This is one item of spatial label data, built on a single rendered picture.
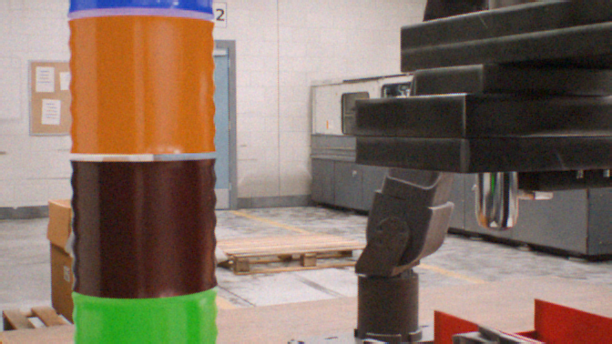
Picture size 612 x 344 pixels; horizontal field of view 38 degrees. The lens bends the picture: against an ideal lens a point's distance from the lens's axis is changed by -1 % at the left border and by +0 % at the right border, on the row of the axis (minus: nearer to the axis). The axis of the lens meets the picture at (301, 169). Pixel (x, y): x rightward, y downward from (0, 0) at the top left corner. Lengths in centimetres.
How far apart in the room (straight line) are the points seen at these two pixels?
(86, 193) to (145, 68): 3
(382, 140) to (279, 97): 1157
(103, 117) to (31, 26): 1111
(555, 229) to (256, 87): 544
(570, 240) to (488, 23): 713
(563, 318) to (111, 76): 69
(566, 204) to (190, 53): 738
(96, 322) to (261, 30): 1179
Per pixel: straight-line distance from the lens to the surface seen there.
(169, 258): 22
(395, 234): 87
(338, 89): 1136
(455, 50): 48
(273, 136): 1200
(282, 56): 1208
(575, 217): 750
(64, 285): 470
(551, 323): 88
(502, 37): 45
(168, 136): 22
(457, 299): 118
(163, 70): 22
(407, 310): 91
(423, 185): 87
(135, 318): 23
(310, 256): 694
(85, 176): 23
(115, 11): 23
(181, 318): 23
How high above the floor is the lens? 113
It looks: 3 degrees down
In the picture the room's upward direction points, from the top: straight up
